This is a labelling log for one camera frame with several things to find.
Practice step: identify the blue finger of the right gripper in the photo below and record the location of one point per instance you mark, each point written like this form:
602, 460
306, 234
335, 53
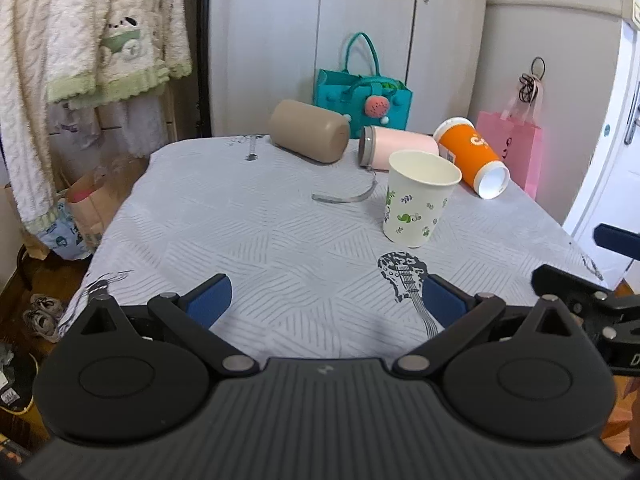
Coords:
617, 240
571, 289

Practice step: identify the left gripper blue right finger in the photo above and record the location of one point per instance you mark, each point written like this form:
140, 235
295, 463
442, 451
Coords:
464, 318

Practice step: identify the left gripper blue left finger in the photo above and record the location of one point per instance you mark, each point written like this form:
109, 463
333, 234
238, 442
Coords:
188, 318

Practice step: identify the white leaf-print paper cup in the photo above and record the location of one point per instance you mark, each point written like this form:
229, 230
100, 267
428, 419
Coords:
418, 189

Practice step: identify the orange white cup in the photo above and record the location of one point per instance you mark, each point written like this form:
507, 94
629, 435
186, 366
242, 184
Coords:
482, 169

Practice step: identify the tan cylindrical cup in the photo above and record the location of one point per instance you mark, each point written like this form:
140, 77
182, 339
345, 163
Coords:
310, 131

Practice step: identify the grey patterned tablecloth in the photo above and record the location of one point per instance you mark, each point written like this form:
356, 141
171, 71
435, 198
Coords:
301, 243

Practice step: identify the grey sneakers pair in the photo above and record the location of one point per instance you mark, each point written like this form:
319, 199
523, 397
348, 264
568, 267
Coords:
43, 315

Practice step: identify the pink paper gift bag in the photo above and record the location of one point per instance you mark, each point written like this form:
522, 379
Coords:
516, 136

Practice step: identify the brown paper bag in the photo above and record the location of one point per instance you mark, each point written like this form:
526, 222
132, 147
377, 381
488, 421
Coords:
95, 198

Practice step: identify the cream fleece robe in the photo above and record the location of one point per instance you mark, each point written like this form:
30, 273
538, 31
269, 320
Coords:
24, 110

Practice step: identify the teal felt handbag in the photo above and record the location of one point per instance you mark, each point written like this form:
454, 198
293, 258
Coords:
372, 100

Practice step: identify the cream green-trim bear garment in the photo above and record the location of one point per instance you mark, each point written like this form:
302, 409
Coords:
104, 51

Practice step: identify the grey wardrobe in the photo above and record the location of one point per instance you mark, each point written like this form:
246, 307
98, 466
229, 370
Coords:
261, 52

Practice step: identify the pink bottle with strap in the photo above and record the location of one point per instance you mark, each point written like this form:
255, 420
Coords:
375, 146

